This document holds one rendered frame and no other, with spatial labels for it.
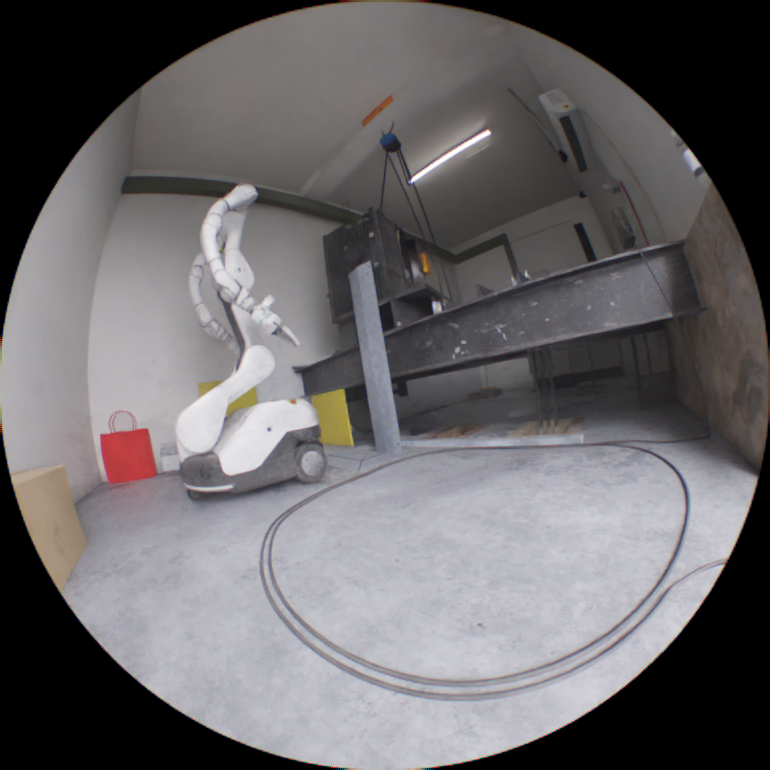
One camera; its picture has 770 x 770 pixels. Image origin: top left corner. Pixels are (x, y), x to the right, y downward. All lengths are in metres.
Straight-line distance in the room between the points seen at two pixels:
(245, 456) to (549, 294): 1.30
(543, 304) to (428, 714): 1.18
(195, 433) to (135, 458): 1.07
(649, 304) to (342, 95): 2.66
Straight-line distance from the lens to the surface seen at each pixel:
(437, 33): 2.75
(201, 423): 1.13
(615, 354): 4.16
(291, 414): 1.07
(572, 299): 1.14
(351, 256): 1.82
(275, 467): 1.05
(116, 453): 2.17
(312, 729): 0.37
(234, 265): 1.37
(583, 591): 0.47
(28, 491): 0.82
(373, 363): 1.42
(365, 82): 2.81
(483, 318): 1.24
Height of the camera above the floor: 0.33
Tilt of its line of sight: 2 degrees up
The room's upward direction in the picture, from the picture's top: 9 degrees counter-clockwise
